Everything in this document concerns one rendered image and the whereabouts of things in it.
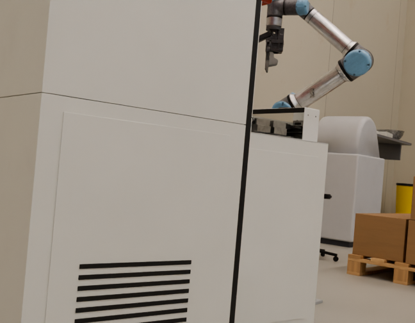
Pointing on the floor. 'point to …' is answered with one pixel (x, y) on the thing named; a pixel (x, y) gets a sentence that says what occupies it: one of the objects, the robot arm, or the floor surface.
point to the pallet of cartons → (390, 242)
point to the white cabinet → (281, 231)
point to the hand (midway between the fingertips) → (266, 69)
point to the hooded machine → (349, 175)
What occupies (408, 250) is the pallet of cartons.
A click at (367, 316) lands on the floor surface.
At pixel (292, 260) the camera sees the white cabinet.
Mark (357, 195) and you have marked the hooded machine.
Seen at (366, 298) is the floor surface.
